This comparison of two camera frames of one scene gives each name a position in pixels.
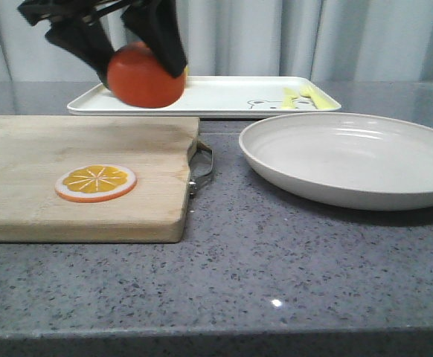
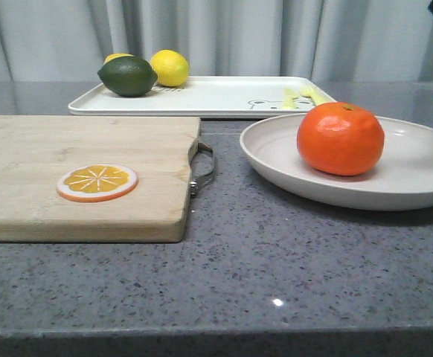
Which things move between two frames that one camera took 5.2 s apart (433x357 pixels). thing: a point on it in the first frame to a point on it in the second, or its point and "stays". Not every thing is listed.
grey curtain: [353, 41] stays
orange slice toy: [95, 183] stays
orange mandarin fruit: [136, 77] to [342, 139]
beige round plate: [355, 161] stays
